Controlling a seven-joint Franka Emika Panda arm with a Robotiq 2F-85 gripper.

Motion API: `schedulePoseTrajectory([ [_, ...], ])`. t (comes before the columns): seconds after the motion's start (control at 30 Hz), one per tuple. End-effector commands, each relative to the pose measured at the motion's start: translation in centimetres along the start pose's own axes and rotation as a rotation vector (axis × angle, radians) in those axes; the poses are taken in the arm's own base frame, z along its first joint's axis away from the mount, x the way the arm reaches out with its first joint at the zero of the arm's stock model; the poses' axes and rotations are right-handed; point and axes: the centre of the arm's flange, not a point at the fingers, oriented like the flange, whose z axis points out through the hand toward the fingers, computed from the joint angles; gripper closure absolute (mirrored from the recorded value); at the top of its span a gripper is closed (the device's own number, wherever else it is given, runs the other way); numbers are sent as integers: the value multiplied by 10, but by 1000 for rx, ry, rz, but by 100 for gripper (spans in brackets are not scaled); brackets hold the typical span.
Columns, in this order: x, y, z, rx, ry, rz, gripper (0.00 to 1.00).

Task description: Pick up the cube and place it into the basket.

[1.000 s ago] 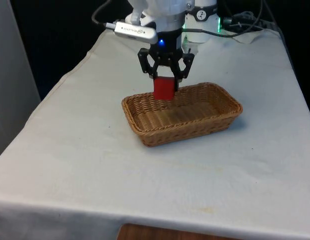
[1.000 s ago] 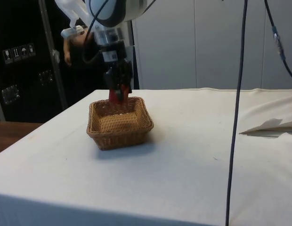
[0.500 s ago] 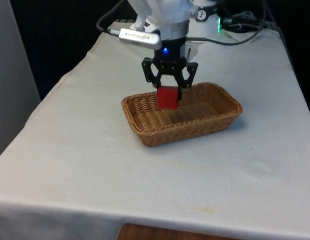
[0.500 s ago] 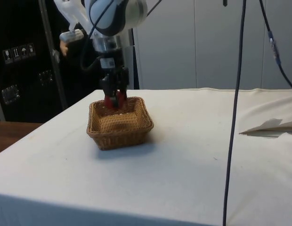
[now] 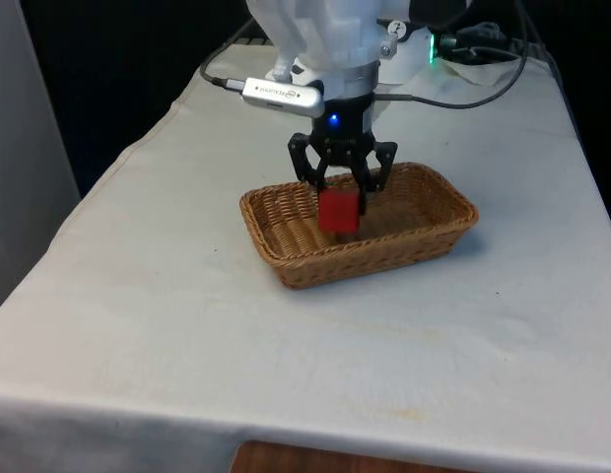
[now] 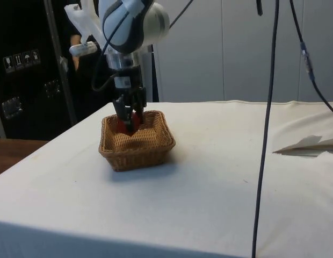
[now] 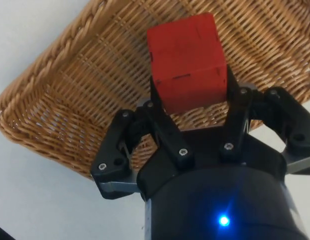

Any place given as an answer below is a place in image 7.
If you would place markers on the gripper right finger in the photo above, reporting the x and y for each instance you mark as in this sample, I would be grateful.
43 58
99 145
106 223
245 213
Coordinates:
236 120

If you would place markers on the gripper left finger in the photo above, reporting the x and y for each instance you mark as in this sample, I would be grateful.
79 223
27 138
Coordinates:
167 135

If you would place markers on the red cube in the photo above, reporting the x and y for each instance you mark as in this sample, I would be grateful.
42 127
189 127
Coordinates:
185 62

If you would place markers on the brown wicker basket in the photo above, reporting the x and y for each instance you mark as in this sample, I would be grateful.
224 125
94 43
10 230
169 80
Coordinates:
82 75

